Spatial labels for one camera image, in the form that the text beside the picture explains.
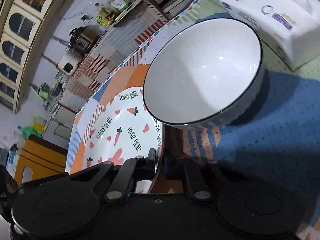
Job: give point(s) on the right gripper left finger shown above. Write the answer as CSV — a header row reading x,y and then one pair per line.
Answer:
x,y
131,172

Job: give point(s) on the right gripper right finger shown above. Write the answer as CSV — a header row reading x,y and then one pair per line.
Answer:
x,y
196,180

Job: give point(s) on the pink bunny carrot plate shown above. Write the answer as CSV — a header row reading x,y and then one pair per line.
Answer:
x,y
119,130

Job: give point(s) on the white bowl dark rim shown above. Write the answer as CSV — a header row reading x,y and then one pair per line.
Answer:
x,y
206,76

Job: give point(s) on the yellow wooden chair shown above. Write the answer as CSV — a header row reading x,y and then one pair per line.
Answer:
x,y
39,159

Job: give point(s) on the patchwork tablecloth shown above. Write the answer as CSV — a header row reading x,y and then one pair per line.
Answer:
x,y
194,137

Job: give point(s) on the white rice cooker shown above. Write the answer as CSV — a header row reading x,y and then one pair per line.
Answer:
x,y
70,61

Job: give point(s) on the black pressure cooker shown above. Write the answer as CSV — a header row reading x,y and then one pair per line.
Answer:
x,y
83,39

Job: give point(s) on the patchwork covered counter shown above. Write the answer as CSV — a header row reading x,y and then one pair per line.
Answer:
x,y
119,43

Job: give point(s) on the arched cabinet doors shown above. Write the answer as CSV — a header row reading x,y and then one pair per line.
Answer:
x,y
21,21

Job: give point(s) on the white tissue box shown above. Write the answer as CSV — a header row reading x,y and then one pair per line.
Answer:
x,y
289,27

